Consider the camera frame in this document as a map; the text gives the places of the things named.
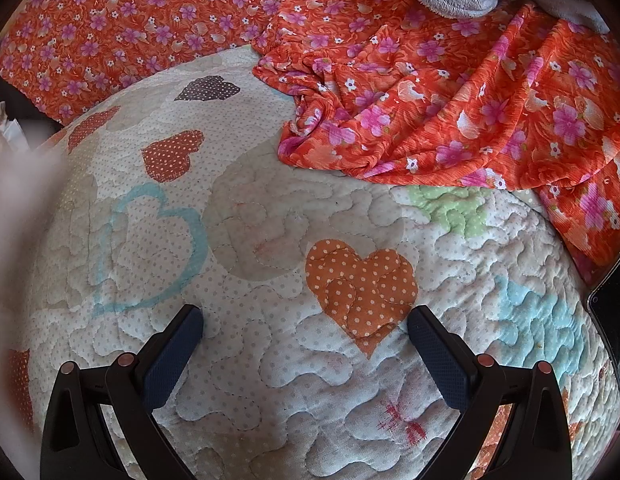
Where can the orange floral cloth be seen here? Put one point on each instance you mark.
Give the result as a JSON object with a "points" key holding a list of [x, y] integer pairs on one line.
{"points": [[440, 110]]}

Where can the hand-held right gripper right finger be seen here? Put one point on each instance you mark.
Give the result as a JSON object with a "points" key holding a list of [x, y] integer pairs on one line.
{"points": [[440, 355]]}

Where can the heart patterned quilt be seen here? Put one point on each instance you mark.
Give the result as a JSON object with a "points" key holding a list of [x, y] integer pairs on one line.
{"points": [[270, 220]]}

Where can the black phone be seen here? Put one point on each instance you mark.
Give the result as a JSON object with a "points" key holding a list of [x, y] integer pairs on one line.
{"points": [[615, 320]]}

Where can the pale blurred object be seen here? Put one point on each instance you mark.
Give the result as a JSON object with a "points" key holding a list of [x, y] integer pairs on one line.
{"points": [[15, 235]]}

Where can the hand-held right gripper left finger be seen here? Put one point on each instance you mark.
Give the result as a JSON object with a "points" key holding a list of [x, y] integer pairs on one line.
{"points": [[172, 355]]}

